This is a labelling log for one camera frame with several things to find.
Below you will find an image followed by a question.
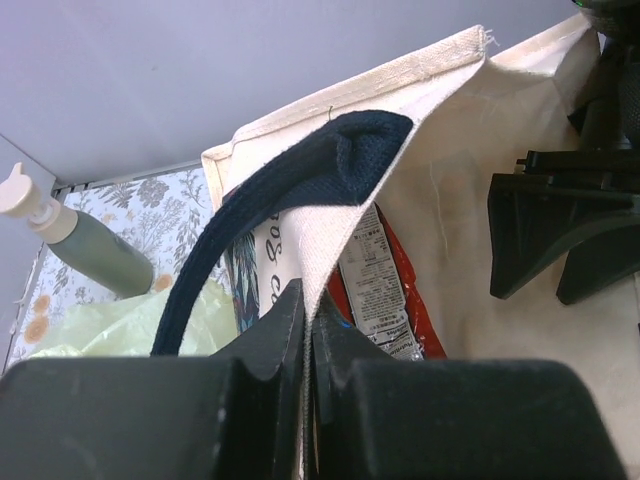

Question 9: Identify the green plastic grocery bag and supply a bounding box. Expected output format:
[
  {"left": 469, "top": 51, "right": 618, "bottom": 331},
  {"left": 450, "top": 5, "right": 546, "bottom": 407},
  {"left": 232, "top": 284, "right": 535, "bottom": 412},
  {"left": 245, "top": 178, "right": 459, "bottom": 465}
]
[{"left": 30, "top": 279, "right": 237, "bottom": 358}]

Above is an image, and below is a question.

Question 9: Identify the beige canvas tote bag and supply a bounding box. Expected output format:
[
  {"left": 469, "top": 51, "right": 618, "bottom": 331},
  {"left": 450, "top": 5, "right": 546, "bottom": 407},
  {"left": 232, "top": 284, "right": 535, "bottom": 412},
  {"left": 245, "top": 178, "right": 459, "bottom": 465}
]
[{"left": 149, "top": 10, "right": 640, "bottom": 480}]

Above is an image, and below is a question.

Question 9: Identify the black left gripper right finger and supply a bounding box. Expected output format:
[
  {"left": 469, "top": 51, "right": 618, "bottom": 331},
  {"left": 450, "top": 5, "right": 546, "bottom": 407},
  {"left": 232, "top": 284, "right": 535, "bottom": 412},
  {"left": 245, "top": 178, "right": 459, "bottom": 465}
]
[{"left": 312, "top": 298, "right": 626, "bottom": 479}]

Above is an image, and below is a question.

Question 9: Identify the floral patterned table mat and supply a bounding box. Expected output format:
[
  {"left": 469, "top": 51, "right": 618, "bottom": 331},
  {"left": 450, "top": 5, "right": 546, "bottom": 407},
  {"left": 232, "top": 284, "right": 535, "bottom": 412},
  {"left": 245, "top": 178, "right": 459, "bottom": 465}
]
[{"left": 8, "top": 168, "right": 213, "bottom": 364}]

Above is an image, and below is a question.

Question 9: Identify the red white snack bag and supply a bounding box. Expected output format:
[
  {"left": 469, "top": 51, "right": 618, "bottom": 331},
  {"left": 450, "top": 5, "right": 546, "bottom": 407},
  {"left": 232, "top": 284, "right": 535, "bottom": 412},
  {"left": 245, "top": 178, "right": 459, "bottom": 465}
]
[{"left": 327, "top": 204, "right": 447, "bottom": 361}]

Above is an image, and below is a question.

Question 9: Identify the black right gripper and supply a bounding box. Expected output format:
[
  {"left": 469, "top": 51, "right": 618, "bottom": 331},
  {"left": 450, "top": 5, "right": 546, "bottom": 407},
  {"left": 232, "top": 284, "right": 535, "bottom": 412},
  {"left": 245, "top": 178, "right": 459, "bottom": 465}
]
[{"left": 488, "top": 38, "right": 639, "bottom": 305}]

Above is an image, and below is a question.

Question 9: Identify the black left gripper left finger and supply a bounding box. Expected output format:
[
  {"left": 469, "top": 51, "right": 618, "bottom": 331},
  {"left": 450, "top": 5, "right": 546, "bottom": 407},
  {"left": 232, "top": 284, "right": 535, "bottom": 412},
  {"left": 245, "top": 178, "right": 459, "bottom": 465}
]
[{"left": 1, "top": 280, "right": 304, "bottom": 479}]

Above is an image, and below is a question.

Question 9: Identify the grey pump soap bottle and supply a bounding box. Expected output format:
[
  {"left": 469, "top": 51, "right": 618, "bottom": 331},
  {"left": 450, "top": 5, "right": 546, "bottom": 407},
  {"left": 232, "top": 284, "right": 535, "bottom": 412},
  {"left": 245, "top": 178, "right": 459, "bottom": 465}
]
[{"left": 1, "top": 162, "right": 154, "bottom": 298}]

